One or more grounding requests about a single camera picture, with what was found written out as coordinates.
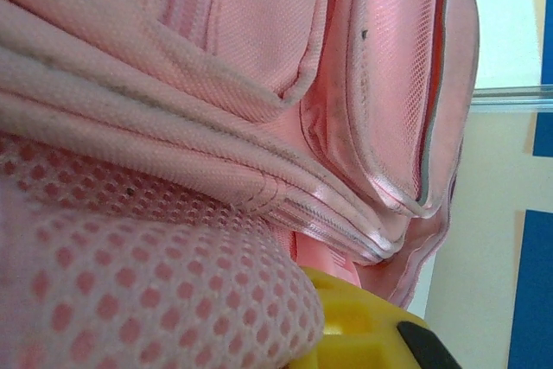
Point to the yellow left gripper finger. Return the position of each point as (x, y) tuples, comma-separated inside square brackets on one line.
[(367, 334)]

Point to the pink school backpack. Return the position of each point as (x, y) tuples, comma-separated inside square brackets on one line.
[(216, 127)]

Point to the aluminium frame post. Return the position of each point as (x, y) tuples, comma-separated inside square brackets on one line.
[(514, 99)]

